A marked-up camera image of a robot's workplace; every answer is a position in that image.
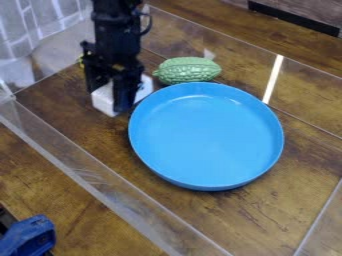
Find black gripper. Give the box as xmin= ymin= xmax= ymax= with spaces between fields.
xmin=80 ymin=0 xmax=144 ymax=112

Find white speckled block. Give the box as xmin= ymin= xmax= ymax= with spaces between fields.
xmin=91 ymin=74 xmax=154 ymax=117

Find blue round tray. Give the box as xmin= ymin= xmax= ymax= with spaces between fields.
xmin=128 ymin=82 xmax=285 ymax=191

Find yellow rectangular block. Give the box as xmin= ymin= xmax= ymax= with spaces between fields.
xmin=77 ymin=55 xmax=84 ymax=69

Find green bitter gourd toy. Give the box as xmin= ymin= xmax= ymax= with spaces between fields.
xmin=152 ymin=57 xmax=222 ymax=85

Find white grid curtain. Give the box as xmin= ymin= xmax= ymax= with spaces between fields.
xmin=0 ymin=0 xmax=98 ymax=66

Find black baseboard strip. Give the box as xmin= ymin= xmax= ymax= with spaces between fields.
xmin=247 ymin=0 xmax=342 ymax=37

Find blue clamp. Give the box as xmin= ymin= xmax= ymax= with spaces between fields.
xmin=0 ymin=214 xmax=56 ymax=256

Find clear acrylic enclosure wall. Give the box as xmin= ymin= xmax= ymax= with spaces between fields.
xmin=0 ymin=0 xmax=342 ymax=256

